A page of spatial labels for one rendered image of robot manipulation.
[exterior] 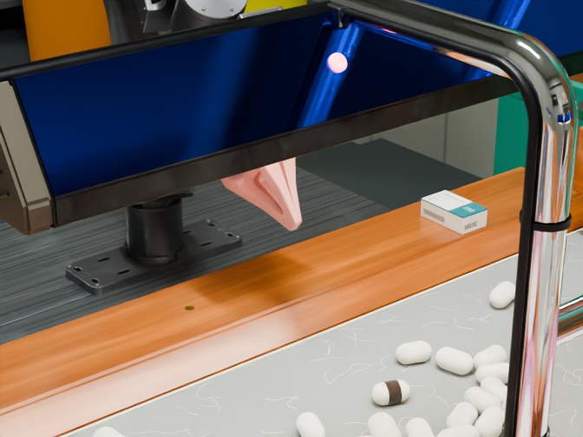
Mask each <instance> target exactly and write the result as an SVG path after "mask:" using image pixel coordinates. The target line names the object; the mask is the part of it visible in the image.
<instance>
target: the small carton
mask: <svg viewBox="0 0 583 437"><path fill-rule="evenodd" d="M487 213H488V208H486V207H484V206H481V205H478V204H476V203H474V202H472V201H470V200H467V199H465V198H462V197H460V196H458V195H456V194H453V193H452V192H448V191H446V190H445V191H442V192H438V193H435V194H432V195H429V196H427V197H424V198H422V200H421V216H422V217H425V218H426V219H429V220H431V221H433V222H435V223H437V224H439V225H442V226H444V227H446V228H448V229H450V230H452V231H454V232H457V233H459V234H461V235H463V234H466V233H468V232H472V231H474V230H477V229H480V228H482V227H484V226H486V225H487Z"/></svg>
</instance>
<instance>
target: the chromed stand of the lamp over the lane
mask: <svg viewBox="0 0 583 437"><path fill-rule="evenodd" d="M329 1H331V2H332V3H328V4H327V6H328V9H329V10H330V11H331V14H332V16H333V19H334V22H335V24H336V26H337V27H338V28H341V27H342V28H343V29H348V27H349V25H351V26H353V27H356V28H359V29H363V30H366V31H369V32H371V33H374V34H377V35H380V36H384V37H387V38H389V39H392V40H395V41H398V42H402V43H405V44H408V45H410V46H414V47H417V48H419V49H424V50H427V51H429V52H432V53H435V54H438V55H442V56H445V57H448V58H450V59H453V60H456V61H458V62H463V63H466V64H468V65H471V66H474V67H477V68H481V69H484V70H487V71H489V72H492V73H495V74H497V75H503V76H505V77H507V78H508V79H510V80H512V81H513V82H514V84H515V85H516V87H517V88H518V89H519V91H520V93H521V96H522V98H523V100H524V103H525V107H526V110H527V119H528V137H527V157H526V167H525V178H524V188H523V199H522V209H521V210H520V217H519V220H520V223H521V230H520V241H519V251H518V262H517V272H516V283H515V293H514V314H513V324H512V335H511V345H510V356H509V367H508V387H507V398H506V408H505V419H504V422H503V423H502V428H504V429H501V433H502V436H503V437H550V427H549V426H548V420H549V411H550V402H551V393H552V385H553V376H554V359H555V350H556V348H557V347H559V346H560V345H562V344H565V343H567V342H570V341H572V340H573V339H575V338H577V337H579V336H583V295H582V296H579V297H576V298H575V299H572V300H570V301H568V302H566V303H563V304H560V299H561V290H562V281H563V272H564V263H565V255H566V246H567V229H568V228H569V227H570V225H571V224H572V214H571V213H570V203H571V194H572V185H573V169H574V160H575V151H576V142H577V133H578V113H579V112H578V106H577V100H576V95H575V93H574V89H573V84H572V82H571V80H570V78H569V76H568V74H567V71H566V70H565V68H564V67H563V65H562V64H561V62H560V60H559V59H558V57H557V56H556V55H555V54H554V53H553V52H552V51H551V50H550V48H549V47H548V46H547V45H546V44H544V43H543V42H541V41H540V40H538V39H537V38H536V37H534V36H531V35H529V34H527V33H525V32H523V31H520V30H517V29H511V28H509V27H506V26H502V25H500V24H496V23H491V22H488V21H485V20H481V19H479V18H475V17H472V16H467V15H464V14H461V13H458V12H454V11H452V10H446V9H444V8H440V7H437V6H434V5H431V4H428V3H423V2H419V1H417V0H329ZM568 220H569V221H568ZM547 432H548V433H549V435H548V436H547Z"/></svg>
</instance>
